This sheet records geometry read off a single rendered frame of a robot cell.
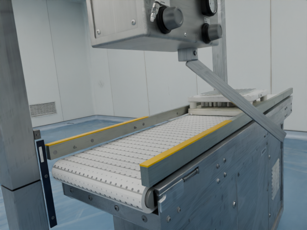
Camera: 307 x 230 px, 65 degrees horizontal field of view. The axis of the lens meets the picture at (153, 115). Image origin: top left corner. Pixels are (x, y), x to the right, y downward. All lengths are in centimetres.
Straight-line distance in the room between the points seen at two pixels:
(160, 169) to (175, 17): 22
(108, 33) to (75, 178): 28
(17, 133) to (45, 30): 553
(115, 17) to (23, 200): 41
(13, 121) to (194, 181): 37
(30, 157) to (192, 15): 42
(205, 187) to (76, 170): 27
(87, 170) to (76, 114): 569
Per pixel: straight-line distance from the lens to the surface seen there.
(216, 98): 91
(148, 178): 36
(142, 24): 30
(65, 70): 606
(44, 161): 57
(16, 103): 54
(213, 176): 57
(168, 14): 32
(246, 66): 378
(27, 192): 58
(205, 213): 69
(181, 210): 46
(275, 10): 373
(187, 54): 47
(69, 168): 52
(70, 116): 608
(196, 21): 41
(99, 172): 46
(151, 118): 79
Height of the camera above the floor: 96
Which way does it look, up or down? 9 degrees down
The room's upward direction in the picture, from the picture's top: 5 degrees counter-clockwise
